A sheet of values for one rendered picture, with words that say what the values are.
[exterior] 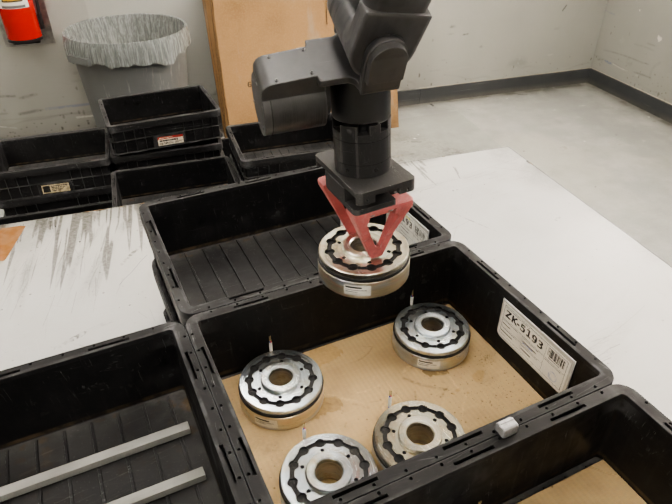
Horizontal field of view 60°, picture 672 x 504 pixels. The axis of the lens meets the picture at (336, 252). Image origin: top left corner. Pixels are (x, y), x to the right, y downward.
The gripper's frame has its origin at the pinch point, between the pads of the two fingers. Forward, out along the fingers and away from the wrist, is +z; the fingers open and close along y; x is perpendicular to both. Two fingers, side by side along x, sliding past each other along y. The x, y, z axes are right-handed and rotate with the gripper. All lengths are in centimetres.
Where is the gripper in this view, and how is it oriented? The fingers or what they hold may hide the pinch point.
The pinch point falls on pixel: (365, 239)
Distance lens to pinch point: 64.7
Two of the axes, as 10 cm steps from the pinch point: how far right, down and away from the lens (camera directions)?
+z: 0.6, 8.1, 5.8
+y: 4.3, 5.1, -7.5
